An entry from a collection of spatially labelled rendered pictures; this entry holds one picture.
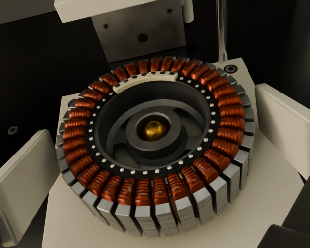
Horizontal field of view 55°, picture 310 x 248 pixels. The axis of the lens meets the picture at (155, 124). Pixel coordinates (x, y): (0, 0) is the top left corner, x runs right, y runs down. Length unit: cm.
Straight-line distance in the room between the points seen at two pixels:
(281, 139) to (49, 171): 13
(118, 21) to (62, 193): 15
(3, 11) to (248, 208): 36
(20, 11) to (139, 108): 26
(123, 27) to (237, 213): 18
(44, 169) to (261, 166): 12
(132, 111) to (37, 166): 7
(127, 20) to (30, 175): 16
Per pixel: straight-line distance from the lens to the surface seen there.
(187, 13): 28
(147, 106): 20
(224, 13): 22
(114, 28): 27
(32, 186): 17
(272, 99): 16
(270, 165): 19
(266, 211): 17
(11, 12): 43
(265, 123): 18
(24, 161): 17
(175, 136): 17
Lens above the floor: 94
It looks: 49 degrees down
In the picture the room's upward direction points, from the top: 16 degrees counter-clockwise
